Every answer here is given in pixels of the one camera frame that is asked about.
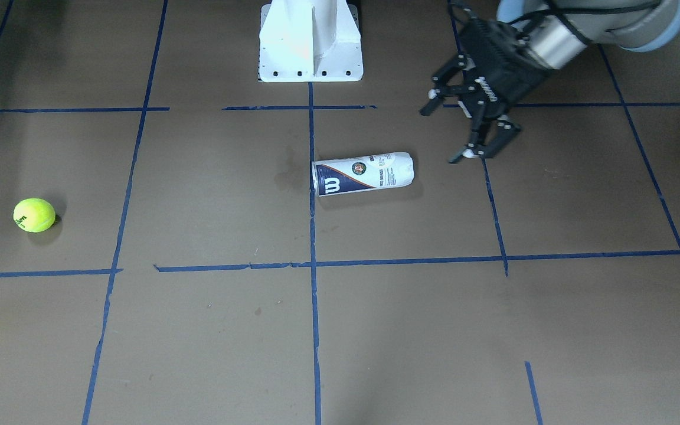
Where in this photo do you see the yellow tennis ball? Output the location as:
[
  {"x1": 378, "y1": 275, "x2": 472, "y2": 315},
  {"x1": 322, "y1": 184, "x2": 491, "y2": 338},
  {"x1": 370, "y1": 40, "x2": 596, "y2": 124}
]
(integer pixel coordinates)
[{"x1": 12, "y1": 197, "x2": 57, "y2": 233}]

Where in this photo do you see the white pedestal column base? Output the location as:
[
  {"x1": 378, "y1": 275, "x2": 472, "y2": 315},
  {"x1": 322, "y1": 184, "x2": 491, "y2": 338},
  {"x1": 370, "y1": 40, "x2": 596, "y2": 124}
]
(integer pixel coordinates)
[{"x1": 257, "y1": 1, "x2": 364, "y2": 83}]

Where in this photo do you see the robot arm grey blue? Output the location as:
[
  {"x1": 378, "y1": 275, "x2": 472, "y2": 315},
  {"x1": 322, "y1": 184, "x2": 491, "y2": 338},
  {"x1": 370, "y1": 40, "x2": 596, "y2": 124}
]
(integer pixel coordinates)
[{"x1": 419, "y1": 1, "x2": 680, "y2": 164}]

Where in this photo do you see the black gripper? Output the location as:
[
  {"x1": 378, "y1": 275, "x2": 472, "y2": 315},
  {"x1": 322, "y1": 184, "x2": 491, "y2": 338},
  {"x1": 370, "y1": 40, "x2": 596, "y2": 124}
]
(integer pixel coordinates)
[{"x1": 419, "y1": 17, "x2": 551, "y2": 164}]

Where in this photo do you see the white blue tennis ball can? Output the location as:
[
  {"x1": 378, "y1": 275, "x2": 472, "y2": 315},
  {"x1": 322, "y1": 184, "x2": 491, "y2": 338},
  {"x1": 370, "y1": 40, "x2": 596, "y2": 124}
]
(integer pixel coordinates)
[{"x1": 311, "y1": 152, "x2": 415, "y2": 197}]

